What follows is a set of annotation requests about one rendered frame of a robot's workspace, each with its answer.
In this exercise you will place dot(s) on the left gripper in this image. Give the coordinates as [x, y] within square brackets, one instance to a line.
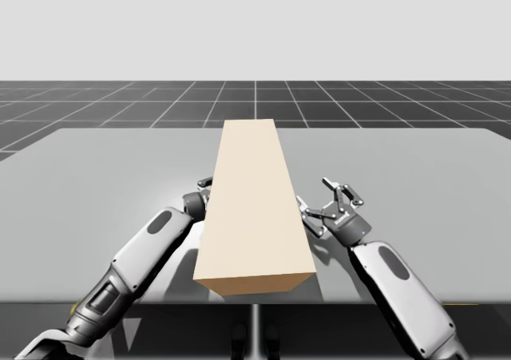
[195, 205]

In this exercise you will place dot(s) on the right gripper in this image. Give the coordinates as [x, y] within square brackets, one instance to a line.
[347, 225]

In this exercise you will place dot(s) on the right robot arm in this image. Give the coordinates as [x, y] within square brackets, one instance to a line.
[403, 292]

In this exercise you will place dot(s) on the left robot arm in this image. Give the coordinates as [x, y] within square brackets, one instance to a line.
[135, 256]

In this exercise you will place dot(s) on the tall board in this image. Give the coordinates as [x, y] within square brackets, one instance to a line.
[253, 216]

